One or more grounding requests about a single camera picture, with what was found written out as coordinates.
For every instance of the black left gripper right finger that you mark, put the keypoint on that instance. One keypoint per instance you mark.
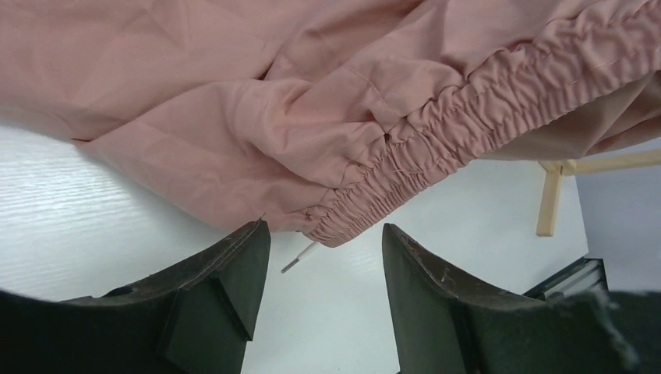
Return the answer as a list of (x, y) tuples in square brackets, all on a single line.
[(446, 320)]

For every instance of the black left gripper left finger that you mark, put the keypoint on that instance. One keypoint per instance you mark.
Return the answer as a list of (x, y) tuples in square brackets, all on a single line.
[(196, 316)]

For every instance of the pink shorts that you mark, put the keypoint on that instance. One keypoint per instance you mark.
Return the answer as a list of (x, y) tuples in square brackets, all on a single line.
[(323, 117)]

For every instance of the wooden clothes rack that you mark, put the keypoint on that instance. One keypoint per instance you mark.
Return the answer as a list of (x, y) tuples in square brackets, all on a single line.
[(555, 171)]

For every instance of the white shorts drawstring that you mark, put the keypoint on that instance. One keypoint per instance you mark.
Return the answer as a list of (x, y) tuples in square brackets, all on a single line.
[(303, 254)]

